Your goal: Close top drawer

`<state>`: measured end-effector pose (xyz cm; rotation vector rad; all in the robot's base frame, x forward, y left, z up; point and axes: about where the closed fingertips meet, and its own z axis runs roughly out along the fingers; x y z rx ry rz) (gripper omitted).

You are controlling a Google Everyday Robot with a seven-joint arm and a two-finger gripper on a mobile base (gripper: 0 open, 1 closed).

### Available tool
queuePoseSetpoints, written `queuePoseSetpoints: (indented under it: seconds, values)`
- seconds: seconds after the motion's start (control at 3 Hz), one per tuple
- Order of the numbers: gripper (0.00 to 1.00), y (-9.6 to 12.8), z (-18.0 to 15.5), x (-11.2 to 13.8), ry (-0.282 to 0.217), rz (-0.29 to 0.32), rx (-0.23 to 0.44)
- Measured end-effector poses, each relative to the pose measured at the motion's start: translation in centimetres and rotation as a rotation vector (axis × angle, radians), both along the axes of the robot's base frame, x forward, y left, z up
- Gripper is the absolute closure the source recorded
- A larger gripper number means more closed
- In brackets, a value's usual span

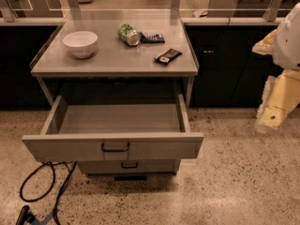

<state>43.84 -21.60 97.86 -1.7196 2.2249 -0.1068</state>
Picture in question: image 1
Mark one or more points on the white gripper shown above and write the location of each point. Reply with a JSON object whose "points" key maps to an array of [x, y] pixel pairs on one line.
{"points": [[289, 42]]}

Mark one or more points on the grey top drawer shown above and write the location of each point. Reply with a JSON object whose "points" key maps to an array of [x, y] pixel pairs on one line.
{"points": [[103, 132]]}

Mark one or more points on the grey drawer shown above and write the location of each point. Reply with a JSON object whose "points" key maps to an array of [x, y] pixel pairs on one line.
{"points": [[129, 166], [103, 132]]}

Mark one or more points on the grey drawer cabinet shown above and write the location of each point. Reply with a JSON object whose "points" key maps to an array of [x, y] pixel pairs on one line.
{"points": [[162, 88]]}

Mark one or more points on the grey bottom drawer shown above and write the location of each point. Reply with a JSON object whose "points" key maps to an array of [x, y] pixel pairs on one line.
{"points": [[129, 166]]}

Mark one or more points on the dark counter cabinet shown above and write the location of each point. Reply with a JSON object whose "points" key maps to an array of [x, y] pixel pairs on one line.
{"points": [[227, 73]]}

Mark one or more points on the grey background desk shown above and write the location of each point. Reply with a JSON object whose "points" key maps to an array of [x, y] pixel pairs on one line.
{"points": [[246, 8]]}

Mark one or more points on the black snack packet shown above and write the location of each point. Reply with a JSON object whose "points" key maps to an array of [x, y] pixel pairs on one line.
{"points": [[166, 57]]}

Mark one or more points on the blue snack packet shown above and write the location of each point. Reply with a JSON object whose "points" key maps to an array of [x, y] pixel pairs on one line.
{"points": [[157, 38]]}

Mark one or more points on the green soda can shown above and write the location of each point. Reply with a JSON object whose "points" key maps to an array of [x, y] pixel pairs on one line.
{"points": [[128, 34]]}

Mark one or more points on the white ceramic bowl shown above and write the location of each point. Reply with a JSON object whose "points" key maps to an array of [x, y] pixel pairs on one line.
{"points": [[81, 44]]}

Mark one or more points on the black plug connector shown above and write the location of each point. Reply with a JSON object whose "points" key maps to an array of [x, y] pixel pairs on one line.
{"points": [[25, 216]]}

